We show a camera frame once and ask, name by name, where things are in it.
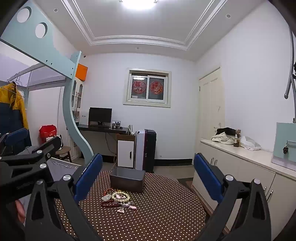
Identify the grey metal rail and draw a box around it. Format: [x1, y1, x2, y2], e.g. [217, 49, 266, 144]
[284, 27, 295, 99]

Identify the cream bead bracelet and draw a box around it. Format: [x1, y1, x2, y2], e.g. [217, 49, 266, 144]
[111, 191, 131, 203]

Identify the pale green board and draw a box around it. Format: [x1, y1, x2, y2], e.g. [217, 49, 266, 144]
[271, 123, 296, 171]

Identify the small white door cabinet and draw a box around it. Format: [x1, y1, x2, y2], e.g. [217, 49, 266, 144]
[116, 134, 135, 169]

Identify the person's hand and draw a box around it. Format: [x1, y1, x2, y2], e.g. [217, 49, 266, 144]
[15, 200, 26, 224]

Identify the light blue bunk bed frame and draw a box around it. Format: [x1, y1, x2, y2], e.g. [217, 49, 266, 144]
[1, 1, 94, 164]

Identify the wooden chair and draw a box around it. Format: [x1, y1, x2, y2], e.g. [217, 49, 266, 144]
[55, 146, 72, 163]

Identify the pile of clothes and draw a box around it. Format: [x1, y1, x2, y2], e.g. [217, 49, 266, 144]
[211, 127, 236, 145]

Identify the ceiling light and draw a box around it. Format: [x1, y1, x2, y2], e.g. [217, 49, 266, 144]
[119, 0, 158, 11]

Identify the brown polka dot tablecloth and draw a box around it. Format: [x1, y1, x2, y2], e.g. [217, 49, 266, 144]
[54, 170, 206, 241]

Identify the dark wooden desk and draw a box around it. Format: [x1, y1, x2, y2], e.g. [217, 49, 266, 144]
[77, 125, 129, 135]

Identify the brown glass bottle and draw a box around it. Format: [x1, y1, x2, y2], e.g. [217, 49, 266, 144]
[233, 129, 241, 147]

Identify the yellow navy jacket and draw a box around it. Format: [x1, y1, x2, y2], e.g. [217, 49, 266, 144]
[0, 82, 29, 136]

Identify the white plastic bag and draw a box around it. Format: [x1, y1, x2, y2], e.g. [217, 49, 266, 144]
[240, 136, 261, 151]

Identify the black computer monitor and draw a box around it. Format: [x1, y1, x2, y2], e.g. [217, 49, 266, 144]
[88, 107, 112, 126]

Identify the dark red bead bracelet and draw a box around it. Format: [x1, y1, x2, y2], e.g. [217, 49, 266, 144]
[100, 188, 121, 208]

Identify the dark metal jewelry box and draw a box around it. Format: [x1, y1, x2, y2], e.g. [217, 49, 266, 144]
[110, 167, 145, 193]

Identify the window with red decorations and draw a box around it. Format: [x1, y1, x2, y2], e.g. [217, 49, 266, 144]
[123, 68, 171, 108]

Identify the grey bedding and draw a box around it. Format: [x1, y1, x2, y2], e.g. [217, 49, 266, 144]
[18, 146, 80, 183]

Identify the orange box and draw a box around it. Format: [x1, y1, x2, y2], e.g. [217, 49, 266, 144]
[75, 64, 88, 81]

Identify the long white cabinet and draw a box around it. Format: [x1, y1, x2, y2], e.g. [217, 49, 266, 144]
[196, 140, 295, 239]

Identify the glass door cupboard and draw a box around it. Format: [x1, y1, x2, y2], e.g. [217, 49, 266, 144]
[71, 77, 83, 125]

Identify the white black suitcase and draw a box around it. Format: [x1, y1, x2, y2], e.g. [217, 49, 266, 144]
[135, 129, 157, 173]

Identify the white jade pendant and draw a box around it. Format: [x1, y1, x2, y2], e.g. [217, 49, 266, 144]
[101, 194, 112, 202]

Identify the cream room door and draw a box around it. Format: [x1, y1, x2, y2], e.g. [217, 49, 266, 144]
[195, 68, 225, 152]

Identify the pink flower charm jewelry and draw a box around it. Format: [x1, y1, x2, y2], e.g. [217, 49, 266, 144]
[117, 202, 137, 213]

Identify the red shopping bag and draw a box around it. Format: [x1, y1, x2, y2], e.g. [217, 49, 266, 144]
[39, 125, 57, 144]

